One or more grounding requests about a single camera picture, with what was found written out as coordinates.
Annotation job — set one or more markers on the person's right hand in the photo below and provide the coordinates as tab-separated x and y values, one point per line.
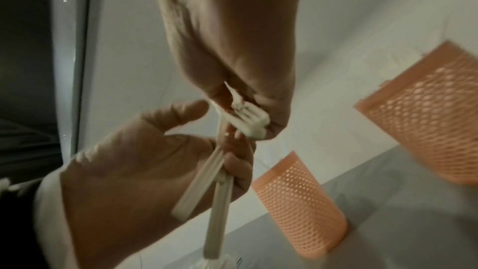
231	31

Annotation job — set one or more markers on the person's left hand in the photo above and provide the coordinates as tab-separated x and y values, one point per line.
130	179

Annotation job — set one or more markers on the bundle of white cutlery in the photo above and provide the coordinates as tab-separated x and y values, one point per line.
220	203

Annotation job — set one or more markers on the orange mesh cup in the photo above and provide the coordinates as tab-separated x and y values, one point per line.
429	114
302	208

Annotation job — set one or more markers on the black wristband with marker tags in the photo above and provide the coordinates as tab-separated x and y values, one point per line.
22	226

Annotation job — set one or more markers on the dark glass window white frame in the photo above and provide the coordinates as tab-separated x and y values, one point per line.
26	55

